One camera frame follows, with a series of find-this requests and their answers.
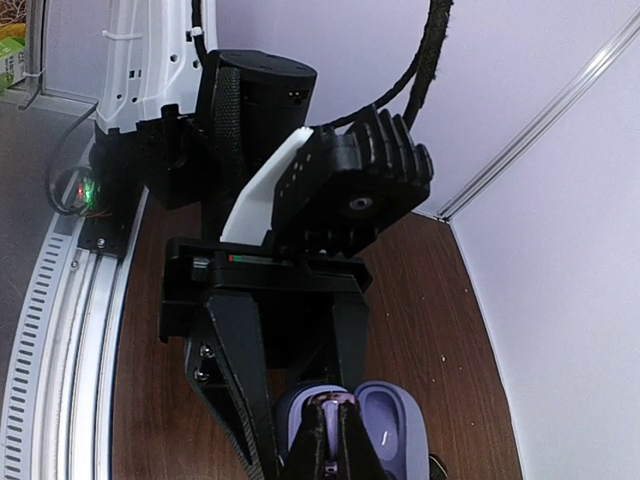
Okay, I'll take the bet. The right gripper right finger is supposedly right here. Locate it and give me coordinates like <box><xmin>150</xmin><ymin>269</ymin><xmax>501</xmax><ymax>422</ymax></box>
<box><xmin>337</xmin><ymin>402</ymin><xmax>387</xmax><ymax>480</ymax></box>

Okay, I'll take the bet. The aluminium front rail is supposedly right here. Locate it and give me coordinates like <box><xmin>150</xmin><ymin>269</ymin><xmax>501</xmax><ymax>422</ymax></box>
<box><xmin>1</xmin><ymin>132</ymin><xmax>148</xmax><ymax>479</ymax></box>

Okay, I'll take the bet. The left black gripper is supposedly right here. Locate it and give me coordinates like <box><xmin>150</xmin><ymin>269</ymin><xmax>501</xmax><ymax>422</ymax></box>
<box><xmin>158</xmin><ymin>237</ymin><xmax>372</xmax><ymax>479</ymax></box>

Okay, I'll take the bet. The left aluminium post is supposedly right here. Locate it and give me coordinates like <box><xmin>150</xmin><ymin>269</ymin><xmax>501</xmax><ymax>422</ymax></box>
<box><xmin>433</xmin><ymin>11</ymin><xmax>639</xmax><ymax>223</ymax></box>

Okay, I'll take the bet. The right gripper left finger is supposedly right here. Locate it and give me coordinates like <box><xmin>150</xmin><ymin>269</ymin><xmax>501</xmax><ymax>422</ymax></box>
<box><xmin>279</xmin><ymin>404</ymin><xmax>328</xmax><ymax>480</ymax></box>

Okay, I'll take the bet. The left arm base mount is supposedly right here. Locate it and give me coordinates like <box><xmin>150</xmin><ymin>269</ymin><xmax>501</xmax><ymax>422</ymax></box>
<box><xmin>44</xmin><ymin>141</ymin><xmax>142</xmax><ymax>259</ymax></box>

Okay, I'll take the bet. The purple earbud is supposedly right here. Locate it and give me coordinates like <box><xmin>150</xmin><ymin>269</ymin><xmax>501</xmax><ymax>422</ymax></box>
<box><xmin>306</xmin><ymin>391</ymin><xmax>356</xmax><ymax>479</ymax></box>

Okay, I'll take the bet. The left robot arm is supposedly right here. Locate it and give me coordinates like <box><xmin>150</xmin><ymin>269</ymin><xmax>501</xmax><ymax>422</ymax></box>
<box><xmin>136</xmin><ymin>29</ymin><xmax>383</xmax><ymax>479</ymax></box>

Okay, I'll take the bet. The purple earbud charging case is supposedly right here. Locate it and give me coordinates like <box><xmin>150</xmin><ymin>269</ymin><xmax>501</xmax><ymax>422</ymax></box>
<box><xmin>276</xmin><ymin>381</ymin><xmax>435</xmax><ymax>479</ymax></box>

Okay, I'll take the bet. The green box behind rail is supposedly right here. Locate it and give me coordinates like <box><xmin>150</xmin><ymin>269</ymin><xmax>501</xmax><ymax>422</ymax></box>
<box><xmin>0</xmin><ymin>36</ymin><xmax>26</xmax><ymax>92</ymax></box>

